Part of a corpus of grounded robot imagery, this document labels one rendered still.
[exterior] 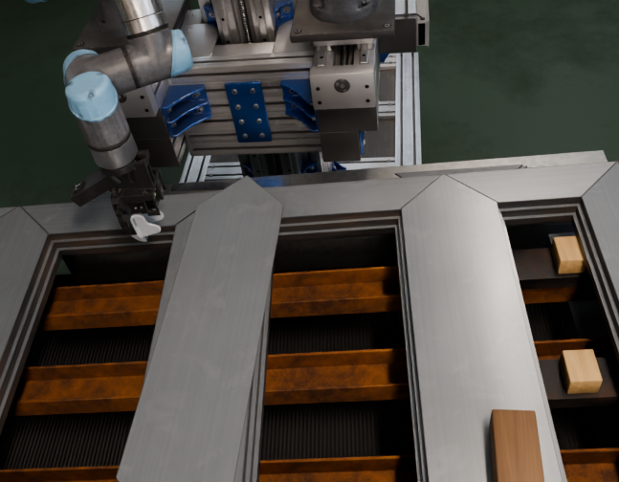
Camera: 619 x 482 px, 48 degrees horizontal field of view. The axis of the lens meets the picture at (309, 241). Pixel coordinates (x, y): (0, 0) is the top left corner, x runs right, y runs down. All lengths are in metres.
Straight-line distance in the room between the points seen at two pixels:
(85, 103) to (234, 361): 0.47
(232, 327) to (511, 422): 0.48
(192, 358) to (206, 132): 0.76
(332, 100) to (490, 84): 1.70
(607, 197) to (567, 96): 1.74
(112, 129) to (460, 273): 0.63
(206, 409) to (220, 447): 0.07
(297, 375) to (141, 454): 0.37
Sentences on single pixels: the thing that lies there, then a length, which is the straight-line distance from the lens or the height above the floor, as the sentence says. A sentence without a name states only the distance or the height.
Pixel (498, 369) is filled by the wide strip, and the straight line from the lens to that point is 1.12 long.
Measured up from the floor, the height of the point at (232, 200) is 0.87.
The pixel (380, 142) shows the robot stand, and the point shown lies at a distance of 2.51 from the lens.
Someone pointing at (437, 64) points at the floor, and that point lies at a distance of 3.27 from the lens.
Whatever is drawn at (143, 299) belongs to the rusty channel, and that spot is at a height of 0.68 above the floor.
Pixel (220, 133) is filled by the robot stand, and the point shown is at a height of 0.75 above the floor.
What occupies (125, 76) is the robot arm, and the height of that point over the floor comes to 1.18.
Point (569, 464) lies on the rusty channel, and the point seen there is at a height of 0.68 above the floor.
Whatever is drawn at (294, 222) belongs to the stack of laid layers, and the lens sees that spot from 1.35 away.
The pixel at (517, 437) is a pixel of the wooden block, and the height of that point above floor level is 0.92.
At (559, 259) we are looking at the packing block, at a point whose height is 0.81.
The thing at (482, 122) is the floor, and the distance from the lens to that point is 2.93.
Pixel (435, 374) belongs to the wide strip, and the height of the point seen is 0.87.
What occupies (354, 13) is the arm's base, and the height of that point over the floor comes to 1.06.
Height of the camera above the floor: 1.81
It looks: 47 degrees down
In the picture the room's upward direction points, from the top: 10 degrees counter-clockwise
